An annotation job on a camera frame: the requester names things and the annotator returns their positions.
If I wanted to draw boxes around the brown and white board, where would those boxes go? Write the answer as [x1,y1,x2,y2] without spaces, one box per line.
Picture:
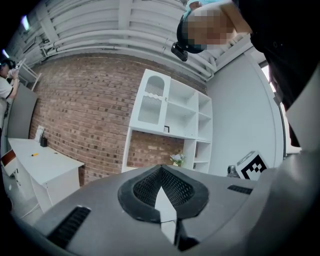
[0,149,18,177]

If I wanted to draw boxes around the white paper sign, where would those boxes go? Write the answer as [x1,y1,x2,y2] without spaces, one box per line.
[34,125,46,143]

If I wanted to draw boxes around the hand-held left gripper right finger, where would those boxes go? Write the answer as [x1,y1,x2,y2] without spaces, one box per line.
[161,164,259,252]

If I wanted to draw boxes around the black framed window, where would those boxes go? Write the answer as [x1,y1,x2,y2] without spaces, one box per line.
[258,59,291,161]

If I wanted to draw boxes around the plain white desk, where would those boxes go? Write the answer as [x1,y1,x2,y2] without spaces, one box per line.
[6,137,85,214]

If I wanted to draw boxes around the person's black clothing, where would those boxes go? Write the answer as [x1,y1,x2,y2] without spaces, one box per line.
[237,0,320,149]

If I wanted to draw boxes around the white vase with flowers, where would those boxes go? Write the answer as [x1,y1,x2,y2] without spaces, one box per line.
[169,152,186,168]

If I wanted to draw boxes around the teal headband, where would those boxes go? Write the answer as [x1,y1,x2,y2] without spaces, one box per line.
[183,0,218,19]

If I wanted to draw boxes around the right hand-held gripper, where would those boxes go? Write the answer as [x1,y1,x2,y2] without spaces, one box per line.
[226,149,269,181]

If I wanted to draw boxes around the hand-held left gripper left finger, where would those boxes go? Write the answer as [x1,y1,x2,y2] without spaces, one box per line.
[31,164,176,256]

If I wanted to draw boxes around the black head-worn camera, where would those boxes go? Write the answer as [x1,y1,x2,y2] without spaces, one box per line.
[170,41,189,63]

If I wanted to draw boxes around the person's head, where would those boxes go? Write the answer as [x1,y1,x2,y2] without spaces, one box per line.
[176,0,253,55]

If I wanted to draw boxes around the white desk with shelf hutch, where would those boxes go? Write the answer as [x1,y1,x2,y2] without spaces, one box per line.
[121,68,214,174]

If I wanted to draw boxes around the grey partition panel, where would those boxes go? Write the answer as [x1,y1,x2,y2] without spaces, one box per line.
[6,83,39,140]

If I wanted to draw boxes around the white arched cabinet door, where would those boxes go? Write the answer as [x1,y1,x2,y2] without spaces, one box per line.
[129,69,172,133]

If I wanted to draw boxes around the white metal rack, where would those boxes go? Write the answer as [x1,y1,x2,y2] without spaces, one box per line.
[16,58,43,91]

